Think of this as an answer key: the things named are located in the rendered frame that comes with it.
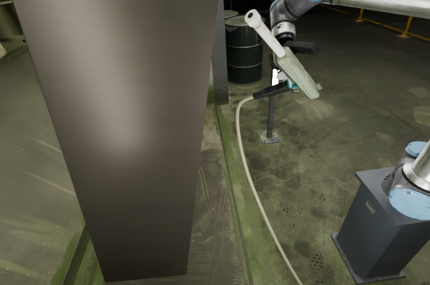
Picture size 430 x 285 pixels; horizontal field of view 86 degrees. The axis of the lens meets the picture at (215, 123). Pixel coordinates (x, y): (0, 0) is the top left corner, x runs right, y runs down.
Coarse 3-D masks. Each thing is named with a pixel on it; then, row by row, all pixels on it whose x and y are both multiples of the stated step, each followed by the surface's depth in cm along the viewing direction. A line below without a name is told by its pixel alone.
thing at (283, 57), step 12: (252, 12) 52; (252, 24) 52; (264, 24) 54; (264, 36) 56; (276, 48) 61; (288, 48) 64; (276, 60) 66; (288, 60) 64; (288, 72) 70; (300, 72) 70; (276, 84) 83; (300, 84) 76; (312, 84) 79; (264, 96) 87; (312, 96) 85
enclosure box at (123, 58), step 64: (64, 0) 40; (128, 0) 41; (192, 0) 42; (64, 64) 46; (128, 64) 47; (192, 64) 49; (64, 128) 54; (128, 128) 56; (192, 128) 59; (128, 192) 69; (192, 192) 73; (128, 256) 90
